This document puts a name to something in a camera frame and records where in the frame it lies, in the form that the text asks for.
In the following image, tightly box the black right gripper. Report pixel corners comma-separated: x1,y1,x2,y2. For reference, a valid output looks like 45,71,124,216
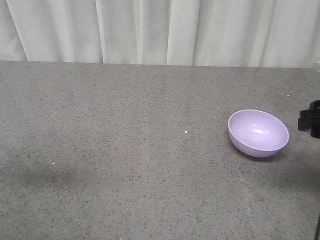
298,100,320,138

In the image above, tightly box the purple plastic bowl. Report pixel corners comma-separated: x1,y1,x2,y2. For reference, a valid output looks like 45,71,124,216
227,109,290,158

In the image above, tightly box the white curtain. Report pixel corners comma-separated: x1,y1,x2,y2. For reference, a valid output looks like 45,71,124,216
0,0,320,69

